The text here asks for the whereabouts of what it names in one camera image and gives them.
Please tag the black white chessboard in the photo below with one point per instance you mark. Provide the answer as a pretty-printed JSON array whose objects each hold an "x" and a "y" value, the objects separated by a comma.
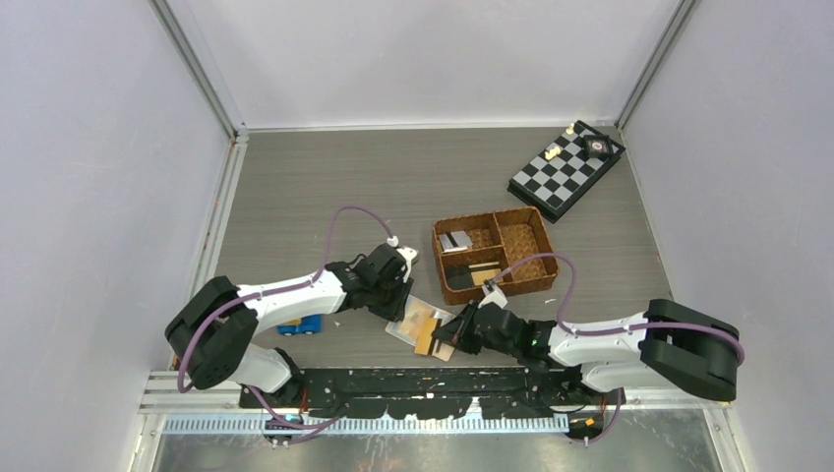
[{"x": 555, "y": 186}]

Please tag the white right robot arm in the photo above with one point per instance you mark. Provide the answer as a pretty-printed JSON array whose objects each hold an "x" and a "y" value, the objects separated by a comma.
[{"x": 667, "y": 344}]

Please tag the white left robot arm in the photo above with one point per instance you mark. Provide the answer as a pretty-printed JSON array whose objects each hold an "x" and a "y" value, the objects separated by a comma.
[{"x": 212, "y": 336}]

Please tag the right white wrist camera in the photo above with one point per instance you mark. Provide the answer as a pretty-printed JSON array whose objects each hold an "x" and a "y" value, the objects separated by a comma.
[{"x": 493, "y": 295}]

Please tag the aluminium frame rail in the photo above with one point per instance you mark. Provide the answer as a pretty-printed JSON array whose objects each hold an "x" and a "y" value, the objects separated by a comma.
[{"x": 182, "y": 27}]

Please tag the woven wicker divided basket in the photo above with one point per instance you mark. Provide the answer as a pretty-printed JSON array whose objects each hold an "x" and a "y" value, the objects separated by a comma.
[{"x": 502, "y": 242}]

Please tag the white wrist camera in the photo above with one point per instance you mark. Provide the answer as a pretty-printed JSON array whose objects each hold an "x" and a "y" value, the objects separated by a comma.
[
  {"x": 410, "y": 255},
  {"x": 493, "y": 295}
]

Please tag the blue yellow toy car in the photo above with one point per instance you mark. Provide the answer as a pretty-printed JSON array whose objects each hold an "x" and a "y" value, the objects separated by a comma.
[{"x": 306, "y": 325}]

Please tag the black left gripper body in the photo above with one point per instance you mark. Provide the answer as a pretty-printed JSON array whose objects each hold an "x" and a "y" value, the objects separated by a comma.
[{"x": 399, "y": 278}]

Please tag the small black square box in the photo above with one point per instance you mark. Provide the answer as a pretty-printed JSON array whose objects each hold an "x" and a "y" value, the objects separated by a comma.
[{"x": 598, "y": 146}]

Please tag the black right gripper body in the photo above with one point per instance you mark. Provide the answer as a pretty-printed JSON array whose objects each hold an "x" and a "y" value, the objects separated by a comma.
[{"x": 474, "y": 339}]

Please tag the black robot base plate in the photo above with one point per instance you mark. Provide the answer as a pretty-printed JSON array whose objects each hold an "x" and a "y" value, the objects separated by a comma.
[{"x": 432, "y": 393}]

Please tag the beige leather card holder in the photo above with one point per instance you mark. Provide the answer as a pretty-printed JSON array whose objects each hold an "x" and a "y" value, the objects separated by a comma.
[{"x": 445, "y": 351}]

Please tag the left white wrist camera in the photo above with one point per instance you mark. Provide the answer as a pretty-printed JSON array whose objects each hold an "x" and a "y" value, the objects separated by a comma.
[{"x": 410, "y": 255}]

